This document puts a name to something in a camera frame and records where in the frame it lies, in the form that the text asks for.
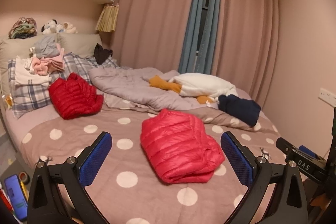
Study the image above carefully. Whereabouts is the black and white plush toy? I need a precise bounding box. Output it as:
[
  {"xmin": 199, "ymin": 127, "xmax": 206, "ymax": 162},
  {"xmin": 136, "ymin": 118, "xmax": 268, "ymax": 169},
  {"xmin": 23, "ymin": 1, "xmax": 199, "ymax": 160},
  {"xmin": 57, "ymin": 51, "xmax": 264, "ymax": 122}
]
[{"xmin": 41, "ymin": 19, "xmax": 65, "ymax": 35}]

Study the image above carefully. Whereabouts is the pink curtain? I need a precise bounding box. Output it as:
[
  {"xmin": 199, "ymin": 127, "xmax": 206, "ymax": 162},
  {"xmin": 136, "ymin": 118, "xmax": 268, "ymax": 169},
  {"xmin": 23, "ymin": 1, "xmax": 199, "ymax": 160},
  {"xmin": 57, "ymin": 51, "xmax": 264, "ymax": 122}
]
[
  {"xmin": 209, "ymin": 0, "xmax": 280, "ymax": 107},
  {"xmin": 110, "ymin": 0, "xmax": 200, "ymax": 75}
]

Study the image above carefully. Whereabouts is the dark red puffer jacket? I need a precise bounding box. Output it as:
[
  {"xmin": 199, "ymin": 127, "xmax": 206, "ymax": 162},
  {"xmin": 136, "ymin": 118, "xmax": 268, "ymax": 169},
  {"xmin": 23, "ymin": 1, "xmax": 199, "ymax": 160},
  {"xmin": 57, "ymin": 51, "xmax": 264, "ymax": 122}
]
[{"xmin": 49, "ymin": 72, "xmax": 104, "ymax": 120}]

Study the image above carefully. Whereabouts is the cream plush toy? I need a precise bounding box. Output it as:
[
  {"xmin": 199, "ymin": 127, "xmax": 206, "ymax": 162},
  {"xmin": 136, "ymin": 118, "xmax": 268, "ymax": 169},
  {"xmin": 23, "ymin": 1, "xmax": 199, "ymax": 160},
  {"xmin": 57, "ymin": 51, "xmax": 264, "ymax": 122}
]
[{"xmin": 63, "ymin": 21, "xmax": 78, "ymax": 34}]

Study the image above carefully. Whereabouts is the floral cloth bundle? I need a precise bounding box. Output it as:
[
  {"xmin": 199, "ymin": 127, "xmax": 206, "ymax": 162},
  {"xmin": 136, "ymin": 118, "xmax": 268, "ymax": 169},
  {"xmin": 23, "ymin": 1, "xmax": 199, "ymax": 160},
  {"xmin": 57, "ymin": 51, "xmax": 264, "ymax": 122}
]
[{"xmin": 8, "ymin": 17, "xmax": 38, "ymax": 40}]

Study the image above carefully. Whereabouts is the grey duvet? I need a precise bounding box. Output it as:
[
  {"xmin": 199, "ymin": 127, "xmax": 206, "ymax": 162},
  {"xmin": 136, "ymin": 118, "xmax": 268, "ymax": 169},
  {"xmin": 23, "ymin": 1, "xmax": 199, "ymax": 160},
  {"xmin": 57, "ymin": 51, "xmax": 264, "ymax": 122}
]
[{"xmin": 89, "ymin": 67, "xmax": 219, "ymax": 112}]

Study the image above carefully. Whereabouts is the pink hooded puffer jacket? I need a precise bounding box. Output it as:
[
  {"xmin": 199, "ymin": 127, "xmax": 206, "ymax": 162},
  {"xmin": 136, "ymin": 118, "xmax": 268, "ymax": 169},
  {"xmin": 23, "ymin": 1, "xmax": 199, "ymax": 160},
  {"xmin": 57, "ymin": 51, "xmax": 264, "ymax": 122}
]
[{"xmin": 140, "ymin": 109, "xmax": 226, "ymax": 184}]

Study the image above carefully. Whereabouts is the grey garment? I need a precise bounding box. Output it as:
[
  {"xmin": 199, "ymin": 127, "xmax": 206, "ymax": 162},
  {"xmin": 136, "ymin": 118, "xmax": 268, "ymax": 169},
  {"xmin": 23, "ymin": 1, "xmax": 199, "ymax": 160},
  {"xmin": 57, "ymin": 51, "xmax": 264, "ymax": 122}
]
[{"xmin": 32, "ymin": 33, "xmax": 62, "ymax": 58}]

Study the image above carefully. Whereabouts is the blue curtain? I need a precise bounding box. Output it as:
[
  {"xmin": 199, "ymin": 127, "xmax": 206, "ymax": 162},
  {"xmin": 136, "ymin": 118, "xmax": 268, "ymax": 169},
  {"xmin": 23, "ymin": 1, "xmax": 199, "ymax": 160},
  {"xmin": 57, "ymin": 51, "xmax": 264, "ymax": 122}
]
[{"xmin": 178, "ymin": 0, "xmax": 227, "ymax": 75}]

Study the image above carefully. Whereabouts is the plaid pillow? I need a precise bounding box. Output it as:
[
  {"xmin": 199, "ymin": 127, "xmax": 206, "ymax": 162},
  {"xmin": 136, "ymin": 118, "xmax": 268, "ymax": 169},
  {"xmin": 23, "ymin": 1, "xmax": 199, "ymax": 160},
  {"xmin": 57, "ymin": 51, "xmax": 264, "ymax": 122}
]
[
  {"xmin": 62, "ymin": 52, "xmax": 119, "ymax": 83},
  {"xmin": 7, "ymin": 59, "xmax": 62, "ymax": 120}
]

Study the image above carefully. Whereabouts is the pile of pink white clothes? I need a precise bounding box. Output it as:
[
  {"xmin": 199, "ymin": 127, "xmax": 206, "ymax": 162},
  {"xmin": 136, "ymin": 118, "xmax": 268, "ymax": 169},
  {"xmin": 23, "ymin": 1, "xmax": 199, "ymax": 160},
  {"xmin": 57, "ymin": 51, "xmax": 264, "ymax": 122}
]
[{"xmin": 0, "ymin": 37, "xmax": 59, "ymax": 98}]

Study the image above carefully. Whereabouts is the white goose plush toy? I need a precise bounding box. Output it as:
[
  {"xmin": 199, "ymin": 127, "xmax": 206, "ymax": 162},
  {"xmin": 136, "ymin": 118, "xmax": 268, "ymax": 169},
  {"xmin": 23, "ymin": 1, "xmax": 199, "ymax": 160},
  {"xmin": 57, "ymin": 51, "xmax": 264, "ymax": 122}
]
[{"xmin": 149, "ymin": 73, "xmax": 238, "ymax": 105}]

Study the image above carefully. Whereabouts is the smartphone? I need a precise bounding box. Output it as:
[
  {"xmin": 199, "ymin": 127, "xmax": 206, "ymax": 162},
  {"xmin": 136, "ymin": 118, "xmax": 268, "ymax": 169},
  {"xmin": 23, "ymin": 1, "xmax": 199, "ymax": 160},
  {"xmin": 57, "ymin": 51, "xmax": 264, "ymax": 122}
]
[{"xmin": 4, "ymin": 174, "xmax": 28, "ymax": 221}]

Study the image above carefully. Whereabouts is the black cloth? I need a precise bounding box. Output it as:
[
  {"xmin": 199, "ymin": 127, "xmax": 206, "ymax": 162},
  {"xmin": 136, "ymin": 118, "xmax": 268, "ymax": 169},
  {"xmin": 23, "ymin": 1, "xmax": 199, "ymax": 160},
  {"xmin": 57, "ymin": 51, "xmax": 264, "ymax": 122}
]
[{"xmin": 94, "ymin": 43, "xmax": 113, "ymax": 65}]

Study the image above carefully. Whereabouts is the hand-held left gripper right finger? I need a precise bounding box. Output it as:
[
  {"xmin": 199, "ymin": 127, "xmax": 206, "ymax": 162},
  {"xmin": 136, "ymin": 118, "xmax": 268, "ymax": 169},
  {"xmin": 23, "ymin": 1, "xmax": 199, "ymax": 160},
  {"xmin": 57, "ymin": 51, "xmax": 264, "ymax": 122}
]
[{"xmin": 221, "ymin": 131, "xmax": 308, "ymax": 224}]

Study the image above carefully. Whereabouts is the navy sweater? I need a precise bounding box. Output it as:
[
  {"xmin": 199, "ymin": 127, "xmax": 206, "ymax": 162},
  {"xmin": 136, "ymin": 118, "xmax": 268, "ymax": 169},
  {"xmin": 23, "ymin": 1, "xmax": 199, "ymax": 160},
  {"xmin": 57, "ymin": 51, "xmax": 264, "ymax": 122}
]
[{"xmin": 218, "ymin": 94, "xmax": 262, "ymax": 127}]

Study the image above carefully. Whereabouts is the white wall power strip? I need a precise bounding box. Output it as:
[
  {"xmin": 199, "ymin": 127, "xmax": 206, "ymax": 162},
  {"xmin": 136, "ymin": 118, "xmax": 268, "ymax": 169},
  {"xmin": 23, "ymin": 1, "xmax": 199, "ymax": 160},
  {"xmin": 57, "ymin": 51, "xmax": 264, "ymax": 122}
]
[{"xmin": 319, "ymin": 87, "xmax": 336, "ymax": 107}]

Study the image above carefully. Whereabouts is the pink bed sheet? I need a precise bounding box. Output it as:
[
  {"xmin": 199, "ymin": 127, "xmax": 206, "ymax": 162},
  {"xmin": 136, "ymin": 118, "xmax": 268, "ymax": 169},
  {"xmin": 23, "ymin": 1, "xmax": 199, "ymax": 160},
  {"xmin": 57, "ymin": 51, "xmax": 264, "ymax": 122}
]
[{"xmin": 5, "ymin": 103, "xmax": 67, "ymax": 163}]

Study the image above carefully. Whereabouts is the tape roll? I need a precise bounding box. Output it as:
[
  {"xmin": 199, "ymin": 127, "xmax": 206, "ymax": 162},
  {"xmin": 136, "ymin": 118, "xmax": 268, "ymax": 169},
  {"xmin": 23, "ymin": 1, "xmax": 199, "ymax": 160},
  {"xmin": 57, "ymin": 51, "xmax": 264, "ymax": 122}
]
[{"xmin": 18, "ymin": 171, "xmax": 30, "ymax": 184}]

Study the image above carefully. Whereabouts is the pink garment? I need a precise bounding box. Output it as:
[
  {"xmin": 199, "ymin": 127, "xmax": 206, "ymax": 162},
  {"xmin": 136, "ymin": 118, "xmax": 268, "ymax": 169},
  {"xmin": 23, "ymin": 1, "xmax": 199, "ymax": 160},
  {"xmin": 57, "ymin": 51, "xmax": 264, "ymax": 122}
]
[{"xmin": 30, "ymin": 48, "xmax": 66, "ymax": 75}]

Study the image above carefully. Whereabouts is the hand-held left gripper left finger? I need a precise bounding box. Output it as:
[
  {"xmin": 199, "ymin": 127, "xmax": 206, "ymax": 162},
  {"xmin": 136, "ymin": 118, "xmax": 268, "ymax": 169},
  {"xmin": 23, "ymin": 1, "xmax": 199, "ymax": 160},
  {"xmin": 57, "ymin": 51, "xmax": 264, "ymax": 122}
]
[{"xmin": 27, "ymin": 131, "xmax": 116, "ymax": 224}]

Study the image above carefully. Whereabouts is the beige pillow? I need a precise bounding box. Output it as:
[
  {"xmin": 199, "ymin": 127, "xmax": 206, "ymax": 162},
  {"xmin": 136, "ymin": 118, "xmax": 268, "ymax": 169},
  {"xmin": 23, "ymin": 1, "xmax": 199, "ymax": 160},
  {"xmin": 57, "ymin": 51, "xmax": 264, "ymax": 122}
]
[{"xmin": 58, "ymin": 33, "xmax": 103, "ymax": 60}]

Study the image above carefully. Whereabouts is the white garment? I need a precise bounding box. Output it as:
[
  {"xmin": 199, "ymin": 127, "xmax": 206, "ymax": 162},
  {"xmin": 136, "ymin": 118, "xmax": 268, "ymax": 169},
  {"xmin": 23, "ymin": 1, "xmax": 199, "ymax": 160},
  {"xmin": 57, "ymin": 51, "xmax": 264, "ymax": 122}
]
[{"xmin": 14, "ymin": 56, "xmax": 53, "ymax": 87}]

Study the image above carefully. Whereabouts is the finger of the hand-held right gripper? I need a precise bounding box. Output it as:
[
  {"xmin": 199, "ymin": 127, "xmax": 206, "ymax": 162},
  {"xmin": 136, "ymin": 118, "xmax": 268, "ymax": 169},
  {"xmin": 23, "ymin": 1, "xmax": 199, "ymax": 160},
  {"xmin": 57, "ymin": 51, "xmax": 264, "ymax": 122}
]
[
  {"xmin": 299, "ymin": 145, "xmax": 317, "ymax": 159},
  {"xmin": 276, "ymin": 136, "xmax": 300, "ymax": 160}
]

